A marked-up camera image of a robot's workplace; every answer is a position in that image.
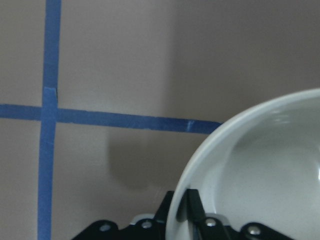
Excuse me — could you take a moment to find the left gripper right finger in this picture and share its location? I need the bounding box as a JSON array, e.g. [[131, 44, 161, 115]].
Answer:
[[176, 188, 206, 223]]

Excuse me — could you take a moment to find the white bowl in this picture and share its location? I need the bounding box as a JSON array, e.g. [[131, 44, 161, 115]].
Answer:
[[165, 88, 320, 240]]

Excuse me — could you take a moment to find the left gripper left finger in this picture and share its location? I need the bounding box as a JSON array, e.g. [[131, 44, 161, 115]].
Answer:
[[153, 190, 174, 223]]

